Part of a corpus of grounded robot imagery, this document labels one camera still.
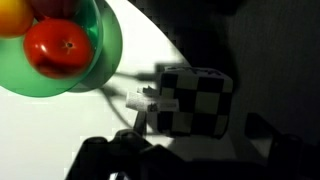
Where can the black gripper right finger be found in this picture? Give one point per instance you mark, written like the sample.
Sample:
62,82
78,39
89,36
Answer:
288,157

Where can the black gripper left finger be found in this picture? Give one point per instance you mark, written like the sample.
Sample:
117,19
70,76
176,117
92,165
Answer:
129,155

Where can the yellow toy fruit in bowl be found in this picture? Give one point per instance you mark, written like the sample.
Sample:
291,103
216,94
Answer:
16,17

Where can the dark red toy fruit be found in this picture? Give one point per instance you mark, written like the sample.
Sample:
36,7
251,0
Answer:
61,9

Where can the round white table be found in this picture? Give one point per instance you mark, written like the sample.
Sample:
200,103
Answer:
41,136

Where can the green plastic bowl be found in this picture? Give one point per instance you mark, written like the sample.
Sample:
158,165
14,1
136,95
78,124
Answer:
98,20

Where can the red toy tomato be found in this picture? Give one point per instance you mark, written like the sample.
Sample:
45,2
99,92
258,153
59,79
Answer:
58,48

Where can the black checkered soft block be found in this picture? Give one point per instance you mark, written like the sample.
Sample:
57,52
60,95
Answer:
204,96

